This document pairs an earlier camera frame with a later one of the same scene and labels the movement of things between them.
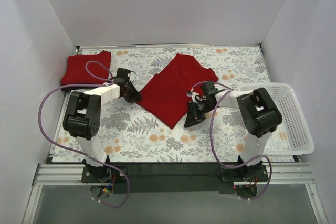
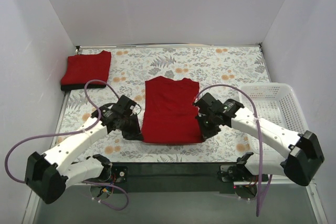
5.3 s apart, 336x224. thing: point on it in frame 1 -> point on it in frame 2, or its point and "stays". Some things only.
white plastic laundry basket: [292, 137] stays
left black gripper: [130, 92] -> [130, 128]
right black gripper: [197, 111] -> [207, 127]
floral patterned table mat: [111, 124] stays
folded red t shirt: [75, 72] stays
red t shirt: [166, 97] -> [169, 115]
